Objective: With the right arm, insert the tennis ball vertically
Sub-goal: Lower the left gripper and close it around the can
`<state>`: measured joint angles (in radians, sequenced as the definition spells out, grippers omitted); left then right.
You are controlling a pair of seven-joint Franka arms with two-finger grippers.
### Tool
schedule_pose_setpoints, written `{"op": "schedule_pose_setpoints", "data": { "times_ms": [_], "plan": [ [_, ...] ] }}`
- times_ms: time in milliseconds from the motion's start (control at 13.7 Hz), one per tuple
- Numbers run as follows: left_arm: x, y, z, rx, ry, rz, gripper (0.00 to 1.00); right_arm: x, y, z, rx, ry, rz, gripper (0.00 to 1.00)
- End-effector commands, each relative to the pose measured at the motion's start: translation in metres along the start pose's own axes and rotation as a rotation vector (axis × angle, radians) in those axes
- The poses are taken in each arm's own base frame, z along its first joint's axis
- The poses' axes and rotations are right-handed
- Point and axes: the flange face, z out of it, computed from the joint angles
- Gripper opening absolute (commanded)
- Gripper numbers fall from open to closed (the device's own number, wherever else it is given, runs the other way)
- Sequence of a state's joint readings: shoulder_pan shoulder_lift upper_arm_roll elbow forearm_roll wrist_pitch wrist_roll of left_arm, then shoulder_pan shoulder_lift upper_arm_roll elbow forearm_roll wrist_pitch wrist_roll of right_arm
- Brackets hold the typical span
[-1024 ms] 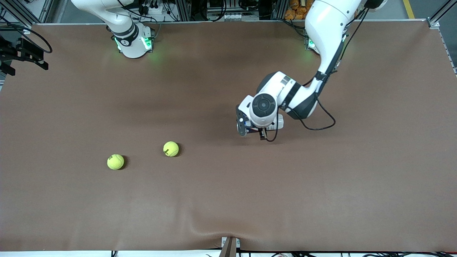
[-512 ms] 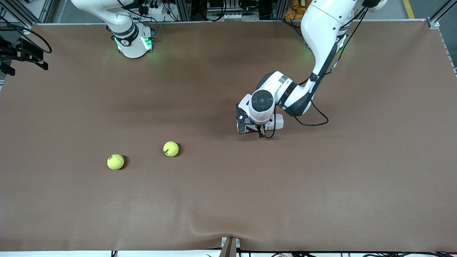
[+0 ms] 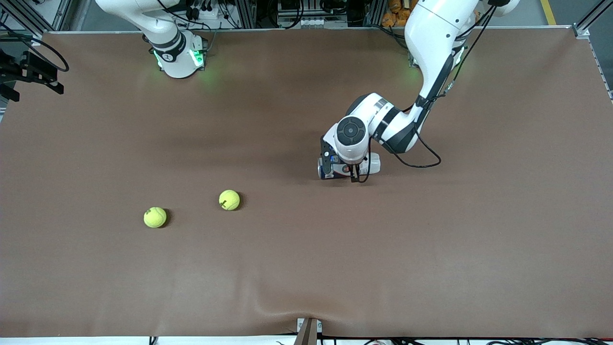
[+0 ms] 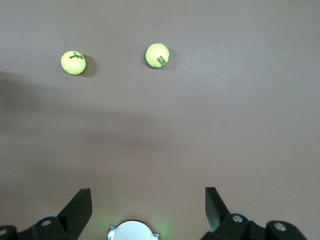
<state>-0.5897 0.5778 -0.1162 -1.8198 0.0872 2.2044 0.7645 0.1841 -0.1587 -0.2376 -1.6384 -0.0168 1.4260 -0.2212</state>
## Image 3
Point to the white power strip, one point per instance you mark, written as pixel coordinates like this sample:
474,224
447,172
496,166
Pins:
316,22

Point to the aluminium frame post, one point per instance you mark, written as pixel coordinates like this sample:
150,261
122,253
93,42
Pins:
62,17

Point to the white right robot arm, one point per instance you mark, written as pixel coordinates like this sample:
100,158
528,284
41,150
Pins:
177,62

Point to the aluminium frame corner profile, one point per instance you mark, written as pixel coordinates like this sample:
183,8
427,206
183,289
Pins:
582,29

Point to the white blue tennis ball can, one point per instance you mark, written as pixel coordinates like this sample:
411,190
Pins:
373,164

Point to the brown table mat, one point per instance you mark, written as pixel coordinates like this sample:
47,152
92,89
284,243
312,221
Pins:
306,249

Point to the yellow tennis ball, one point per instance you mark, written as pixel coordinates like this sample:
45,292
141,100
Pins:
155,217
229,200

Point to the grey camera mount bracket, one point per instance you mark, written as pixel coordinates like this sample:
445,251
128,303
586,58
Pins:
309,333

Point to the orange packaged goods pile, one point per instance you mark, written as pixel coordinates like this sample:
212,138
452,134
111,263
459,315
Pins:
395,14

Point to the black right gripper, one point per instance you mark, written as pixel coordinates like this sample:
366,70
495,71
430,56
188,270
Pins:
29,67

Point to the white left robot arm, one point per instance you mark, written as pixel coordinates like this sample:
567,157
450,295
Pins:
431,33

